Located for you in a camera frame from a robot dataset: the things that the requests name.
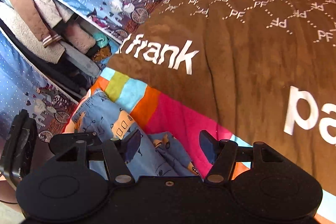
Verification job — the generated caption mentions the blue car print pants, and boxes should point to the blue car print pants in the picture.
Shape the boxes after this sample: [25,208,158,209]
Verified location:
[70,89,198,180]

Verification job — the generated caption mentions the colourful paul frank blanket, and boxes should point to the colourful paul frank blanket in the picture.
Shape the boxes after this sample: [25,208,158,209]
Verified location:
[61,0,336,224]

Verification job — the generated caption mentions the grey fleece garment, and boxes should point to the grey fleece garment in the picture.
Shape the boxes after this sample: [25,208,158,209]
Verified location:
[1,2,65,64]

